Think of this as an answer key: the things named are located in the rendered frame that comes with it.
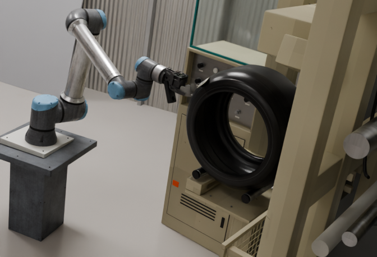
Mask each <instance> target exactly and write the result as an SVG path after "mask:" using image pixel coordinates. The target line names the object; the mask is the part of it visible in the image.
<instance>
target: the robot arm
mask: <svg viewBox="0 0 377 257"><path fill-rule="evenodd" d="M65 25H66V29H67V31H68V33H69V34H70V35H72V36H74V37H75V38H76V40H77V43H76V48H75V52H74V55H73V59H72V63H71V68H70V72H69V75H68V79H67V84H66V88H65V90H64V91H62V92H61V95H60V98H57V97H55V96H54V95H48V94H42V95H37V96H36V97H34V98H33V101H32V104H31V115H30V126H29V129H28V130H27V132H26V134H25V141H26V142H27V143H29V144H31V145H35V146H51V145H54V144H55V143H56V142H57V135H56V131H55V126H56V123H63V122H72V121H78V120H82V119H84V118H85V117H86V114H87V112H88V104H87V101H86V99H85V97H84V96H83V93H84V89H85V85H86V81H87V78H88V74H89V70H90V66H91V62H92V63H93V64H94V66H95V67H96V69H97V70H98V71H99V73H100V74H101V76H102V78H103V79H104V81H105V82H106V83H107V85H108V94H109V96H110V97H111V98H112V99H117V100H121V99H128V98H134V99H135V100H138V101H146V100H148V99H149V96H150V93H151V88H152V85H153V81H155V82H157V83H159V84H164V87H165V93H166V97H167V102H168V103H174V102H176V96H175V93H177V94H180V95H183V96H186V97H190V98H191V97H192V95H193V93H194V91H195V84H193V83H192V84H191V85H189V84H188V85H186V83H187V81H188V75H187V74H184V73H183V72H181V71H179V72H178V71H176V72H175V71H173V70H171V68H170V67H169V68H166V67H165V66H163V65H161V64H159V63H157V62H155V61H153V60H152V59H151V58H148V57H141V58H139V59H138V60H137V62H136V64H135V71H136V72H137V77H136V80H130V81H126V80H125V79H124V78H123V76H122V75H121V74H120V73H119V71H118V70H117V69H116V67H115V66H114V64H113V63H112V61H111V60H110V59H109V57H108V56H107V54H106V53H105V51H104V50H103V49H102V47H101V46H100V44H99V43H98V42H97V40H98V36H99V34H100V30H103V29H105V27H106V25H107V18H106V16H105V13H104V12H103V11H102V10H98V9H95V8H94V9H85V8H77V9H75V10H73V11H71V12H70V13H69V14H68V16H67V18H66V22H65Z"/></svg>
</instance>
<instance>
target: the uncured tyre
mask: <svg viewBox="0 0 377 257"><path fill-rule="evenodd" d="M295 92H296V87H295V85H294V84H293V83H292V82H291V81H290V80H289V79H288V78H286V77H285V76H284V75H282V74H281V73H280V72H278V71H276V70H274V69H271V68H269V67H265V66H260V65H242V66H238V67H234V68H230V69H227V70H224V71H220V72H217V73H215V74H213V75H211V76H209V78H208V80H207V82H205V83H204V84H202V85H201V86H200V87H198V88H197V89H196V90H195V91H194V93H193V95H192V97H191V99H190V101H189V104H188V107H187V113H186V131H187V137H188V141H189V144H190V147H191V149H192V152H193V154H194V156H195V158H196V159H197V161H198V162H199V164H200V165H201V166H202V167H203V169H204V170H205V171H206V172H207V173H208V174H209V175H210V176H212V178H214V179H215V180H217V181H218V182H220V183H222V184H224V185H226V186H228V187H231V188H234V189H239V190H253V189H259V188H262V187H265V186H268V185H270V184H271V183H273V182H274V180H275V177H276V174H277V169H278V164H279V160H280V157H281V152H282V148H283V143H284V138H285V135H286V131H287V126H288V121H289V117H290V114H291V109H292V104H293V100H294V97H295ZM234 93H236V94H238V95H241V96H242V97H244V98H246V99H247V100H248V101H250V102H251V103H252V104H253V105H254V106H255V107H256V109H257V110H258V111H259V113H260V114H261V116H262V118H263V120H264V123H265V125H266V130H267V133H268V148H267V151H266V155H265V158H263V157H258V156H256V155H253V154H251V153H250V152H248V151H247V150H246V149H244V148H243V147H242V146H241V145H240V144H239V142H238V141H237V140H236V138H235V137H234V135H233V133H232V130H231V127H230V124H229V118H228V111H229V104H230V102H231V99H232V97H233V95H234Z"/></svg>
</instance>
